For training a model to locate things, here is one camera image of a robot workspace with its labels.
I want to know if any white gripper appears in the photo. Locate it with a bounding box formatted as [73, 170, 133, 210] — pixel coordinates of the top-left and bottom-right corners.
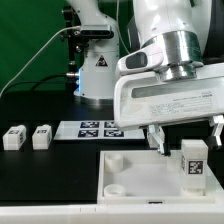
[114, 64, 224, 156]

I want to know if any white square tabletop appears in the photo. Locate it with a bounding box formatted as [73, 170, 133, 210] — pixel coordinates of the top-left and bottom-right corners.
[97, 150, 215, 204]

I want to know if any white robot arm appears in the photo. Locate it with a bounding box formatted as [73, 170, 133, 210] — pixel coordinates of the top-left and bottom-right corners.
[66, 0, 224, 154]

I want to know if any white obstacle fence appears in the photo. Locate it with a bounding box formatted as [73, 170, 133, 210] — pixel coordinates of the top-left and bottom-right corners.
[0, 173, 224, 224]

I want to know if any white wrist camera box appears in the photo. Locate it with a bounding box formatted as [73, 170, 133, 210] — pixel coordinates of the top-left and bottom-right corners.
[115, 44, 164, 78]

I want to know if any white marker base plate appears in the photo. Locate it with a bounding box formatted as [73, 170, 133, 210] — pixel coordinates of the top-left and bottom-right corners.
[54, 120, 144, 140]

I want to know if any black camera on stand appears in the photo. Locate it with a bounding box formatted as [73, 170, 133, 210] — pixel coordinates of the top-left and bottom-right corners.
[60, 6, 114, 78]

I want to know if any black cable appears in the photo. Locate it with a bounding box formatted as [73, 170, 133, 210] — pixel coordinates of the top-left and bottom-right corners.
[0, 74, 73, 98]

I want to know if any white cable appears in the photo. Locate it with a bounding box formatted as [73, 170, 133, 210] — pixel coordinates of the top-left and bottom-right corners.
[0, 25, 82, 98]

